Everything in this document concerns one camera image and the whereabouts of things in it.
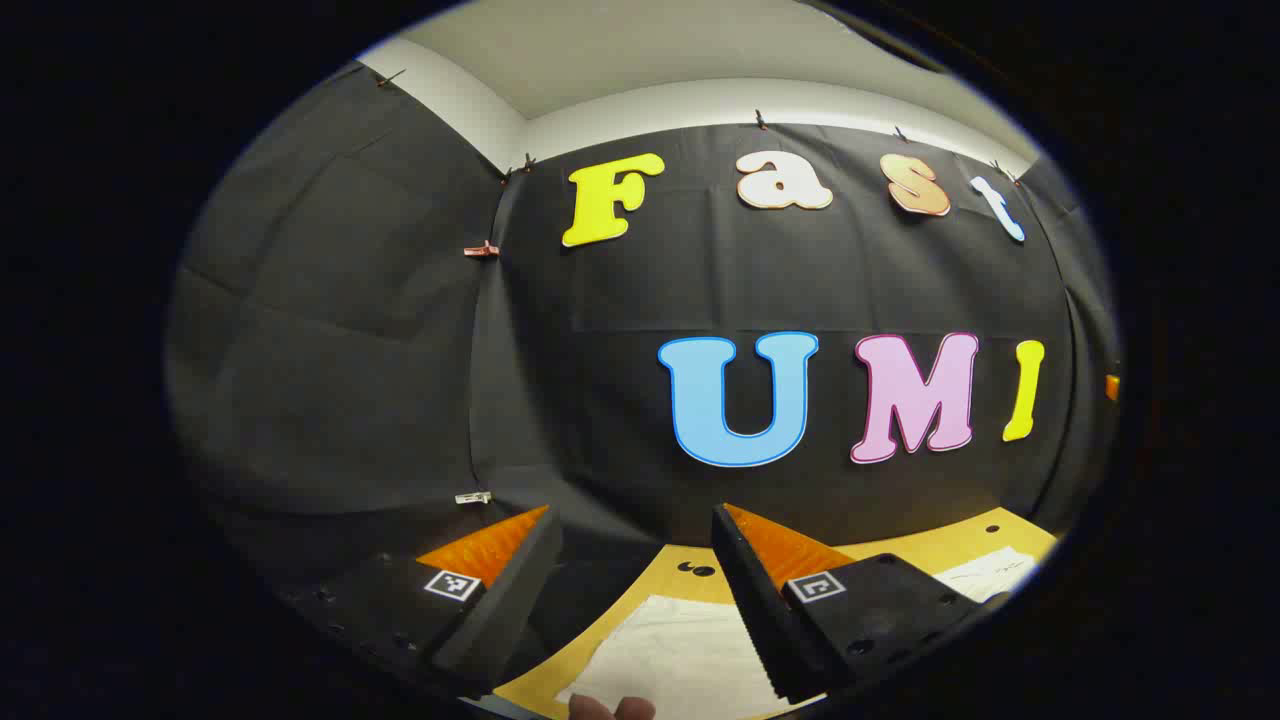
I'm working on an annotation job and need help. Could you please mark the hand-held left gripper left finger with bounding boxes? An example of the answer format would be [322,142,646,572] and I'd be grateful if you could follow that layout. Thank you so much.
[280,505,564,701]

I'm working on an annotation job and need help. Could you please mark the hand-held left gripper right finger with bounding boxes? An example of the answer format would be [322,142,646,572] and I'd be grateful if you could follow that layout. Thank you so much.
[711,503,1013,704]

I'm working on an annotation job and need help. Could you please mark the white jeans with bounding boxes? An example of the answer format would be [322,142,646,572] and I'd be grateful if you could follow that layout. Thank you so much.
[555,545,1041,720]

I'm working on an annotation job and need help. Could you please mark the black backdrop cloth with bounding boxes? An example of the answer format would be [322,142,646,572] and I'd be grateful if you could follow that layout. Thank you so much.
[165,60,1121,691]

